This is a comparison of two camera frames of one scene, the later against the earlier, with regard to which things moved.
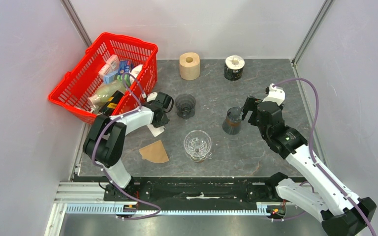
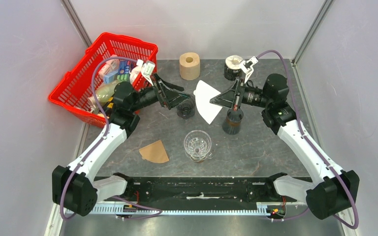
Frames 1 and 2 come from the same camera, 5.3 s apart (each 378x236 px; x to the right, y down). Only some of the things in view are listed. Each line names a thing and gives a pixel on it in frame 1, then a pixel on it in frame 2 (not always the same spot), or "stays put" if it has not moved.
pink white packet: x=112 y=65 stays put
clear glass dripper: x=197 y=144 stays put
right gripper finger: x=251 y=104 -> x=229 y=98
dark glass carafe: x=232 y=125 stays put
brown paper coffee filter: x=155 y=152 stays put
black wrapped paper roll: x=234 y=67 stays put
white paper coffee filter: x=156 y=131 -> x=204 y=93
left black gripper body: x=164 y=121 -> x=159 y=86
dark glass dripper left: x=185 y=103 stays put
